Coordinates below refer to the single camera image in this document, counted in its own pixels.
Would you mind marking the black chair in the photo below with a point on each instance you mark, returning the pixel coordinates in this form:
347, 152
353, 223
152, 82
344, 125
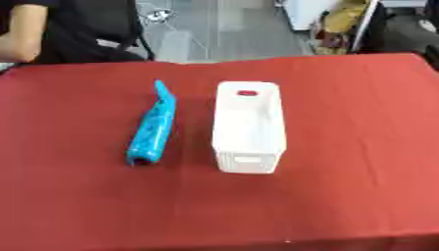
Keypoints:
143, 42

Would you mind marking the white plastic box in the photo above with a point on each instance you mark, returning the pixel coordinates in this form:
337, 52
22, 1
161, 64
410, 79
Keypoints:
248, 127

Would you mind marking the yellow bag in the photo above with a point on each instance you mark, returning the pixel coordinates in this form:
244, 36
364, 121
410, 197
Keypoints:
343, 16

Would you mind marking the person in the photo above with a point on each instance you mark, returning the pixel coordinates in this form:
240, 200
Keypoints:
34, 29

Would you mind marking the blue elongated soft toy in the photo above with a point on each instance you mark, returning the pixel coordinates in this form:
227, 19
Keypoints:
153, 130

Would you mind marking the white board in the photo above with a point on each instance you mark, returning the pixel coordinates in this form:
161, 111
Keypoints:
364, 26

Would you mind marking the white cabinet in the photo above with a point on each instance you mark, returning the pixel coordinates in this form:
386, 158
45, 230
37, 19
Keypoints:
306, 11

